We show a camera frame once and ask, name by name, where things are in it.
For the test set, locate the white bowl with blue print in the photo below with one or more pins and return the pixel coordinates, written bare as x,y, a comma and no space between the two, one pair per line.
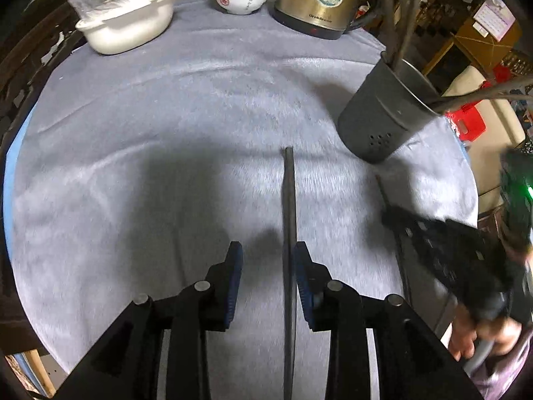
241,2

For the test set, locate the white ceramic pot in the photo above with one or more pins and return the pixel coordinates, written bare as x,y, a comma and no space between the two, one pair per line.
125,25

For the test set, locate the person's purple clothing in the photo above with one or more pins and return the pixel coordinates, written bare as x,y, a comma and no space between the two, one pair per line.
508,375

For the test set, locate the dark carved wooden sideboard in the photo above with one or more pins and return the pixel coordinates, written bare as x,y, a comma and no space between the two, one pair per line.
29,58

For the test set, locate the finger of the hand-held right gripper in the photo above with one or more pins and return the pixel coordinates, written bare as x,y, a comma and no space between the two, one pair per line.
441,246

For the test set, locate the bundle of dark chopsticks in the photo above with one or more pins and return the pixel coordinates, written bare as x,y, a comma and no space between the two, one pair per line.
399,12

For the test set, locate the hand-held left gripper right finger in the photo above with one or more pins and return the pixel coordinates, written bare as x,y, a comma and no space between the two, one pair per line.
302,283

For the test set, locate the grey metal utensil holder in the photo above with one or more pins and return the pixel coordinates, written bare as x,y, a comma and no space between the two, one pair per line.
383,112

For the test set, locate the blue under cloth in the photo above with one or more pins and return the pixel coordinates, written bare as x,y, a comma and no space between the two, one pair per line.
10,166

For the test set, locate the long dark wooden chopstick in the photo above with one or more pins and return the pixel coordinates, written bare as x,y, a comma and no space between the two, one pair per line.
406,271
289,216

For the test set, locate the grey tablecloth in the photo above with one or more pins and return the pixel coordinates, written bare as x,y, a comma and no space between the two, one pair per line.
166,133

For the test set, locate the gold electric kettle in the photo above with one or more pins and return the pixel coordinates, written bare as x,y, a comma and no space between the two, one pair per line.
316,0

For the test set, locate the red plastic stool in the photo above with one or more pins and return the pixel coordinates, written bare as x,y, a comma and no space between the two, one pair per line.
468,123

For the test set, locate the wall calendar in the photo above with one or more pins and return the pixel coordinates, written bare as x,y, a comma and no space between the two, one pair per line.
493,14

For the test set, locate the cardboard box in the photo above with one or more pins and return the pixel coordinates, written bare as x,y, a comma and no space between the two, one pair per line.
474,54

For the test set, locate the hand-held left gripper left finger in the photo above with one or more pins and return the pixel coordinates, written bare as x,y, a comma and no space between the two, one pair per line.
234,277

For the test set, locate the person's right hand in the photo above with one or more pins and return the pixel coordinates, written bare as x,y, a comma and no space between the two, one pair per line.
464,337

